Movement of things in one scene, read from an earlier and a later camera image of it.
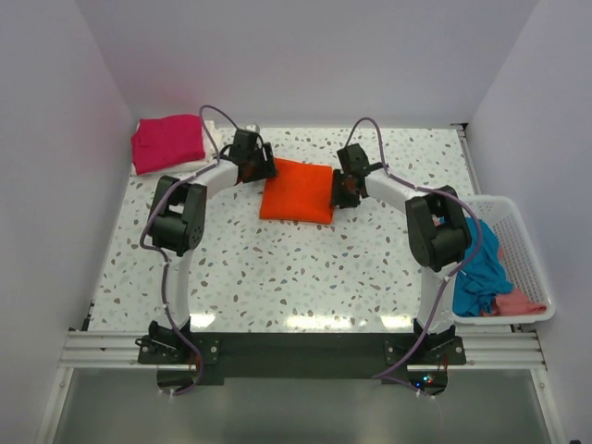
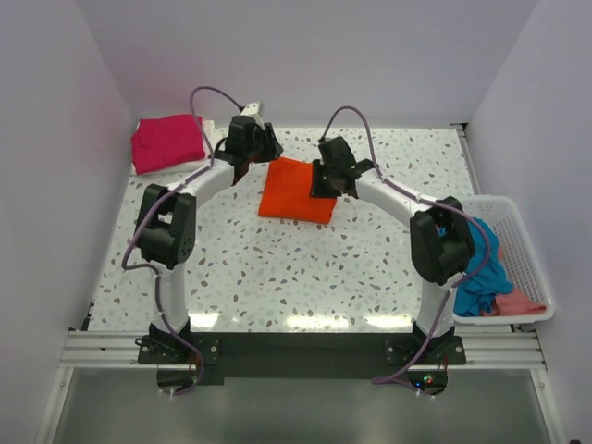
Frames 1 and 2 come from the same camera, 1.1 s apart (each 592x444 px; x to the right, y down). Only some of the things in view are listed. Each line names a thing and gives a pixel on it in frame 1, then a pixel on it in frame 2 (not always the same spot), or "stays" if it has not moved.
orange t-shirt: x=302 y=191 stays
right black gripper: x=340 y=200 -> x=318 y=191
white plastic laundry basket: x=522 y=265 stays
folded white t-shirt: x=213 y=141 stays
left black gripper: x=266 y=171 -> x=273 y=149
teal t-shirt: x=485 y=277 stays
